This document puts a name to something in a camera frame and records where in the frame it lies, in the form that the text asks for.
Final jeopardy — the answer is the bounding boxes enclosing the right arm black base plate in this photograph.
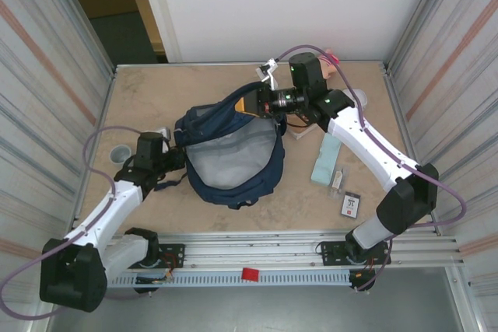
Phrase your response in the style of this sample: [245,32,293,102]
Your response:
[320,240,391,267]

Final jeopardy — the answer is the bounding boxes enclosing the small black white card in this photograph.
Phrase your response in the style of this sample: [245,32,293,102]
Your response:
[340,190,359,218]

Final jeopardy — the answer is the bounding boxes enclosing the white door frame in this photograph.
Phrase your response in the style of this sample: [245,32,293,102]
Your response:
[134,0,183,64]

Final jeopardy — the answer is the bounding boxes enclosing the white slotted cable tray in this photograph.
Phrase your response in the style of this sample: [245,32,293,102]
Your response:
[107,271,353,288]

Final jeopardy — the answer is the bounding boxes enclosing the light blue pencil case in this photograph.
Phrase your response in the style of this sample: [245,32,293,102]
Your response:
[310,133,342,187]

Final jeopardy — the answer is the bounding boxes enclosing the navy blue backpack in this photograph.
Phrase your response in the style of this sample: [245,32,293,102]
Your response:
[153,82,287,211]

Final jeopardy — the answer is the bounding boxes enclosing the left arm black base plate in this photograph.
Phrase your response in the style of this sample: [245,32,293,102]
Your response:
[128,243,186,270]

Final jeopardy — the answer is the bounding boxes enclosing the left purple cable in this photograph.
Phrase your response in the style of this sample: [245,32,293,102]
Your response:
[0,125,163,320]

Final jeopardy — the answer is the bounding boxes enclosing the purple cable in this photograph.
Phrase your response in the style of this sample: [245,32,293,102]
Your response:
[0,125,163,320]
[276,44,468,293]

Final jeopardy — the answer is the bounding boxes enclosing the clear plastic supply pack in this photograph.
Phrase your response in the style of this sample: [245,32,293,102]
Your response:
[328,166,347,201]

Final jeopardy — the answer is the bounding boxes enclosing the cartoon plush doll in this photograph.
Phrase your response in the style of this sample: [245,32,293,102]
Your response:
[317,47,342,80]

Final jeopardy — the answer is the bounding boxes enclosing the aluminium frame rails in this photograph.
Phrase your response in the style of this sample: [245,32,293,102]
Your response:
[40,230,466,274]

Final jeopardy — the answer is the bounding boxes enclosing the brown book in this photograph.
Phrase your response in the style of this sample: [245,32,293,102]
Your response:
[286,114,324,141]

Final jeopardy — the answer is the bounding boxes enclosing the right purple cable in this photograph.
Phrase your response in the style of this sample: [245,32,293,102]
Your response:
[276,44,468,293]

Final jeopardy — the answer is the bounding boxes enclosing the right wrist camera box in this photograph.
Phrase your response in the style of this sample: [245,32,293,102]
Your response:
[254,58,279,90]

